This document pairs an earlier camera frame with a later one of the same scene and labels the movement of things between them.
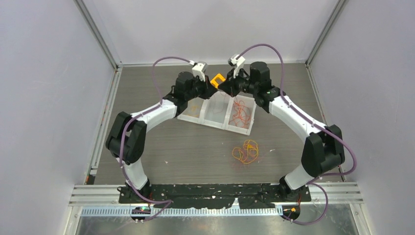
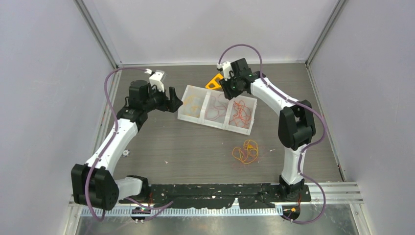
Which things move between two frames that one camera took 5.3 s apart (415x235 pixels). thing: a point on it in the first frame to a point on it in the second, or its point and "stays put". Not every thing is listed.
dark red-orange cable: [242, 115] stays put
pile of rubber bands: [248, 154] stays put
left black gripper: [208, 89] to [168, 105]
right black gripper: [230, 86] stays put
